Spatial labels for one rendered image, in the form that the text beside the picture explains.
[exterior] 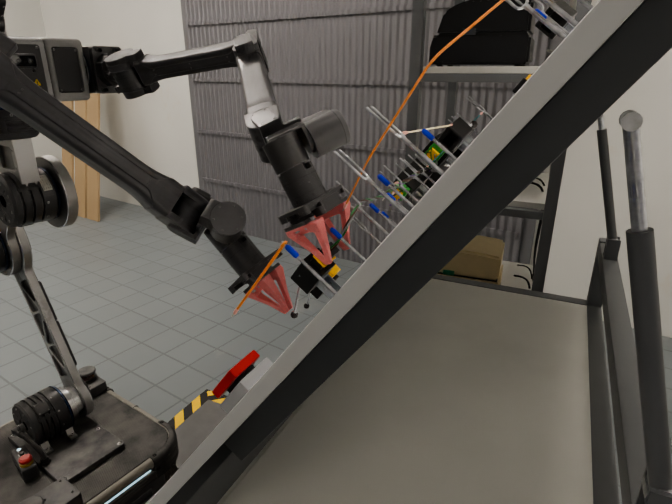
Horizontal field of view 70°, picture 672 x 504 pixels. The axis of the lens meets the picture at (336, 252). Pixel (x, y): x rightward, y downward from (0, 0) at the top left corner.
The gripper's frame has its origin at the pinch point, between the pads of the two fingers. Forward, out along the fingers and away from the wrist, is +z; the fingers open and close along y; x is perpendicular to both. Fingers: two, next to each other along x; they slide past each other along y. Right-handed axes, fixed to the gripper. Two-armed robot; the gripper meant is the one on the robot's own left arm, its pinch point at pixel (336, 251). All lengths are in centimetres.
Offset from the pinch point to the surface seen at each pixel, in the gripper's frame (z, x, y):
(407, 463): 40.1, 5.3, -2.3
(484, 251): 40, 24, 98
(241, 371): 3.6, -2.8, -27.0
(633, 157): -2.1, -43.3, -8.6
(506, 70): -13, -5, 98
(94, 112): -154, 397, 220
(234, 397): 5.7, -1.8, -28.8
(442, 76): -20, 11, 92
